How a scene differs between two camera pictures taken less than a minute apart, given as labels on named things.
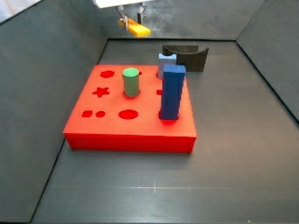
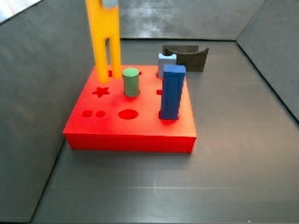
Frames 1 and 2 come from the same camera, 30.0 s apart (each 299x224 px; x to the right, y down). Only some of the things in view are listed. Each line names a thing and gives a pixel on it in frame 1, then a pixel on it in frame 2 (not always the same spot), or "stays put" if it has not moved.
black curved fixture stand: (190, 55) stays put
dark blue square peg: (173, 78) stays put
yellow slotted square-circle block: (135, 28) → (103, 26)
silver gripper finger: (140, 14) → (110, 3)
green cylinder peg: (131, 81) stays put
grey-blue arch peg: (165, 60) stays put
